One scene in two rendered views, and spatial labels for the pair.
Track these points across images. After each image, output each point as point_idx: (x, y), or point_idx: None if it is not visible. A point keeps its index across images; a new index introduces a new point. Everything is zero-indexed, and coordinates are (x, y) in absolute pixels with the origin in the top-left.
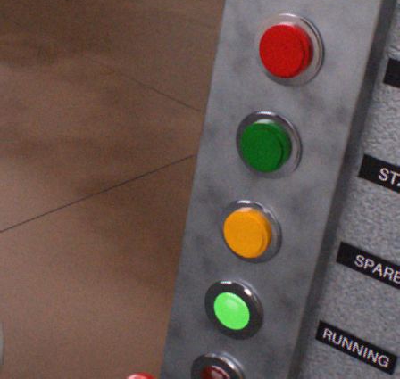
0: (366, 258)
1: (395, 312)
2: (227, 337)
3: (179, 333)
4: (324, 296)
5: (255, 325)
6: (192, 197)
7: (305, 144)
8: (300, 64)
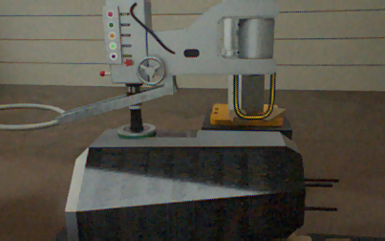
0: (124, 34)
1: (129, 39)
2: (113, 50)
3: (107, 53)
4: (121, 41)
5: (116, 46)
6: (104, 34)
7: (115, 23)
8: (112, 14)
